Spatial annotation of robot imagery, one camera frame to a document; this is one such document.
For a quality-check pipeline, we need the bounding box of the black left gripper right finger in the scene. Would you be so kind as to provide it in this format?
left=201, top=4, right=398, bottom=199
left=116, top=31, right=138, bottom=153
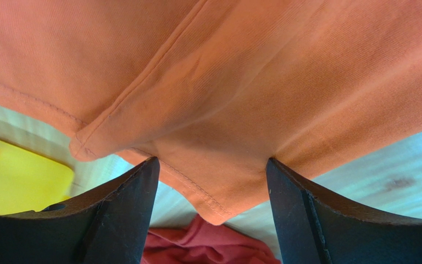
left=266, top=158, right=422, bottom=263

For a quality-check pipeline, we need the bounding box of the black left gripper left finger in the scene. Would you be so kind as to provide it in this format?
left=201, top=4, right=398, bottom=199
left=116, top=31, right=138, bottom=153
left=0, top=157, right=160, bottom=263

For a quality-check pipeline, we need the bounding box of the red t-shirt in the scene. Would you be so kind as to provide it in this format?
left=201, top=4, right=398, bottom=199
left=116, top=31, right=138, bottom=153
left=141, top=215, right=281, bottom=263

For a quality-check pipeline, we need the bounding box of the orange t-shirt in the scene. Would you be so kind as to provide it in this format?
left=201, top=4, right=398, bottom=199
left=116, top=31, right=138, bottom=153
left=0, top=1, right=422, bottom=225

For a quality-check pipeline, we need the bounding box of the yellow plastic bin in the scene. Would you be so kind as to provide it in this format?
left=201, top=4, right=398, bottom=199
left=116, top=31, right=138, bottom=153
left=0, top=140, right=74, bottom=215

